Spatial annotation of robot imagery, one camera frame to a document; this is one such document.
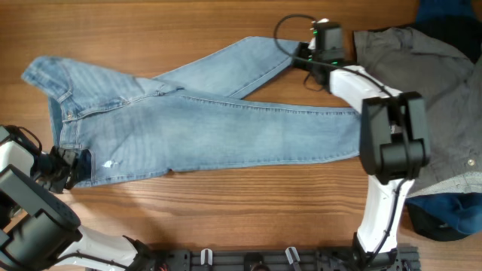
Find light blue denim jeans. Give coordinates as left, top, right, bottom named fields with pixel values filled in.
left=23, top=37, right=360, bottom=187

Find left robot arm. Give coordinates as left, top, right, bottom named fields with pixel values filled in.
left=1, top=125, right=157, bottom=270

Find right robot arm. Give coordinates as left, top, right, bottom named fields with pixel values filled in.
left=292, top=43, right=430, bottom=270

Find grey button shirt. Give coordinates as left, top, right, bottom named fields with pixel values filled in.
left=354, top=28, right=481, bottom=197

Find black garment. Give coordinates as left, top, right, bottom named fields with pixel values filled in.
left=354, top=17, right=481, bottom=242

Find dark blue garment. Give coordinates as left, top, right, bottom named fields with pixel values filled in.
left=407, top=0, right=481, bottom=241

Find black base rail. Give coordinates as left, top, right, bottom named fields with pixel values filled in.
left=85, top=246, right=421, bottom=271

